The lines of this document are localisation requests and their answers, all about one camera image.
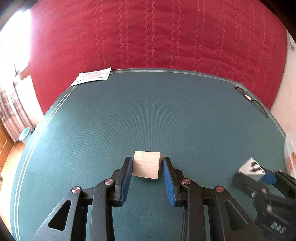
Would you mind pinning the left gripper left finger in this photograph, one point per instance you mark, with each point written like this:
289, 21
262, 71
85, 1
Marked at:
122, 182

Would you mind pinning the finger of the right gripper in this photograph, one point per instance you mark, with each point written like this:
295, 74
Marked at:
246, 184
269, 178

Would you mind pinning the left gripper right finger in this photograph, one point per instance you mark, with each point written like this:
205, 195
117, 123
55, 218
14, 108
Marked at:
172, 183

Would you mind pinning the white zebra striped wedge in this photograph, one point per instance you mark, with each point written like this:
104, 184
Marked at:
252, 169

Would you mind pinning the small beige wooden wedge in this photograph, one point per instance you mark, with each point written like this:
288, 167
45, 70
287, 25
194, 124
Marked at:
147, 164

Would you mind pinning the clear plastic basin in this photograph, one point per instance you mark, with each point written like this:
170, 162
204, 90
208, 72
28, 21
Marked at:
289, 153

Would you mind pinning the teal table mat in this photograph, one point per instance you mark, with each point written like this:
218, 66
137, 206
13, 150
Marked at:
206, 127

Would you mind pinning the white paper leaflet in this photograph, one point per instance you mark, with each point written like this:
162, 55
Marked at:
99, 75

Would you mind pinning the light blue waste bin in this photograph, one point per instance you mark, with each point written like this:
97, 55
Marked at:
25, 135

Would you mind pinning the wooden cabinet door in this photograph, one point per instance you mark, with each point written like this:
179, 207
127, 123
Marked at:
6, 144

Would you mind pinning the patterned window curtain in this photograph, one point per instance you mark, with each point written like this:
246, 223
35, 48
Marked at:
13, 115

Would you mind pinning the red quilted blanket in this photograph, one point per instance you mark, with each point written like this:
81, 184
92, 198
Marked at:
238, 40

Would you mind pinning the black strap wristwatch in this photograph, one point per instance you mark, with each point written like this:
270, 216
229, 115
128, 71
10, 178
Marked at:
254, 101

